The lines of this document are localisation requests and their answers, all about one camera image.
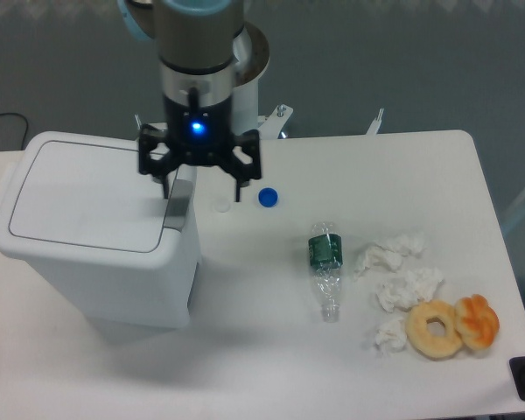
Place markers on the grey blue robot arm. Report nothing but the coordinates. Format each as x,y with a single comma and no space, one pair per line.
206,52

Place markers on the middle crumpled white tissue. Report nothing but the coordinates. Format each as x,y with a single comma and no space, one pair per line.
404,289

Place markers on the orange twisted bread roll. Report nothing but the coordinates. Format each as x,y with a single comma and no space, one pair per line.
476,322

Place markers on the upper crumpled white tissue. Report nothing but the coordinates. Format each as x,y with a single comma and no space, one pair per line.
389,253

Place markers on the white bottle cap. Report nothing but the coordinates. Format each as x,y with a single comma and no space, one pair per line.
221,206

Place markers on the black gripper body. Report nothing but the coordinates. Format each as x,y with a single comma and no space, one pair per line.
200,136

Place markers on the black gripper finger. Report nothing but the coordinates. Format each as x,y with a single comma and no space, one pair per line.
240,157
149,138

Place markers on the blue bottle cap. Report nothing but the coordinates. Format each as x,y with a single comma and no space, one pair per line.
268,197

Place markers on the ring doughnut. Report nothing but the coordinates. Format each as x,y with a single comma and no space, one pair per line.
430,328

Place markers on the lower crumpled white tissue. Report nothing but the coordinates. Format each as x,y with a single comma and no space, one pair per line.
389,337

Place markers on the white plastic trash can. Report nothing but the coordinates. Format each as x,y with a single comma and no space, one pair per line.
148,289

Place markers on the white trash can lid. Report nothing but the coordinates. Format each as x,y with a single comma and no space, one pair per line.
87,194

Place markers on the crumpled white tissue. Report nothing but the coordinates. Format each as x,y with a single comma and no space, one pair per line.
404,289
389,253
389,337

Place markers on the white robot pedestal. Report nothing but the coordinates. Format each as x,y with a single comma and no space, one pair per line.
249,87

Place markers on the crushed clear plastic bottle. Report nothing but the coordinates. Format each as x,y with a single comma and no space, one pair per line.
325,254

